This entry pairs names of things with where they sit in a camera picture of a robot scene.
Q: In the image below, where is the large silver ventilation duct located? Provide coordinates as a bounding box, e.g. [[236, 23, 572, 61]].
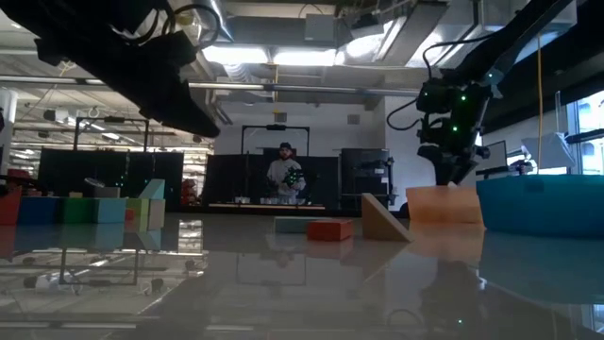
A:
[[512, 2, 578, 65]]

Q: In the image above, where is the black partition panel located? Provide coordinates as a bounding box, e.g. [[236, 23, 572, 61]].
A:
[[202, 148, 341, 212], [37, 147, 185, 213]]

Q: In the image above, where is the bright window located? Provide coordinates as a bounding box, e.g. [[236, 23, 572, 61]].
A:
[[565, 89, 604, 177]]

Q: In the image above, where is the grey ceiling box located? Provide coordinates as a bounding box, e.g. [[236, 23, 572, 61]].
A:
[[303, 12, 337, 43]]

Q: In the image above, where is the blue wooden block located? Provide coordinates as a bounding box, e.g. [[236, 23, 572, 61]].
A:
[[17, 195, 61, 226]]

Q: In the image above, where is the yellow cable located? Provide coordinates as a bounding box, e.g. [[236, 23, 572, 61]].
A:
[[536, 32, 545, 177]]

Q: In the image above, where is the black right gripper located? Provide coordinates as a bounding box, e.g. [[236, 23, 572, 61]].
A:
[[417, 75, 492, 186]]

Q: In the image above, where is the white angled panel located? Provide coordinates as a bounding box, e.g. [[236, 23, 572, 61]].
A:
[[520, 131, 578, 171]]

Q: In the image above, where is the person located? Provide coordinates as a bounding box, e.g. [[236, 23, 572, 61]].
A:
[[265, 141, 308, 205]]

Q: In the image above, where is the red background object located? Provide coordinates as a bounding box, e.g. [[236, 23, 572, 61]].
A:
[[181, 178, 198, 207]]

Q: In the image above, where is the beige rectangular wooden block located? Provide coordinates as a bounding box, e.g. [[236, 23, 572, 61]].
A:
[[92, 186, 123, 200]]

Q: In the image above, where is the black metal station frame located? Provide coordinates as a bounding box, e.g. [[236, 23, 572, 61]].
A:
[[73, 115, 151, 153], [241, 124, 311, 157]]

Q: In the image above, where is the horizontal silver pipe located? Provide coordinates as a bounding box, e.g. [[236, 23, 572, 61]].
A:
[[0, 74, 421, 99]]

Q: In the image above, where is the teal plastic bin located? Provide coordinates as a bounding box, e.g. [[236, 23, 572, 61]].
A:
[[476, 173, 604, 239]]

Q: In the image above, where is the orange wooden block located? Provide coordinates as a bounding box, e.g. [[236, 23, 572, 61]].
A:
[[405, 184, 486, 226]]

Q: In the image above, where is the white monitor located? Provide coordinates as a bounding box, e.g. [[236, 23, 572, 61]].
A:
[[471, 140, 510, 187]]

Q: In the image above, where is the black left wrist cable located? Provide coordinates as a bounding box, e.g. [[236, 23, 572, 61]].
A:
[[159, 3, 223, 50]]

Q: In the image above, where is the ceiling light fixture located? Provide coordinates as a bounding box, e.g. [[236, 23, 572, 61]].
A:
[[272, 46, 339, 68], [198, 43, 271, 66]]

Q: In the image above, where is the red rectangular wooden block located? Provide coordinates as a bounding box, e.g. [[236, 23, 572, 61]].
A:
[[306, 218, 355, 243]]

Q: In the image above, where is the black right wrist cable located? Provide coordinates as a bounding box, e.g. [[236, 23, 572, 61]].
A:
[[385, 96, 422, 132]]

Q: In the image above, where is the black equipment cabinet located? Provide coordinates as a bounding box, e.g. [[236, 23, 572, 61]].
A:
[[339, 147, 394, 213]]

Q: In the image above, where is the beige wooden wedge block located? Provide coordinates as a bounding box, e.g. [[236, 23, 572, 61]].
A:
[[361, 192, 415, 244]]

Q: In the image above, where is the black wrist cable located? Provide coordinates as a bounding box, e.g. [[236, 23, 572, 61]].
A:
[[385, 96, 422, 132], [159, 3, 223, 50]]

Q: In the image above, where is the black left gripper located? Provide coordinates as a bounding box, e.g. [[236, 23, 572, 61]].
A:
[[35, 30, 221, 138]]

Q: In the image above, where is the grey-green wooden block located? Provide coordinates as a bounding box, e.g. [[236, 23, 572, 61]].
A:
[[273, 215, 312, 234]]

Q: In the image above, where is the round silver duct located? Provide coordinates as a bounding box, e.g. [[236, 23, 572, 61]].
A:
[[207, 0, 236, 43]]

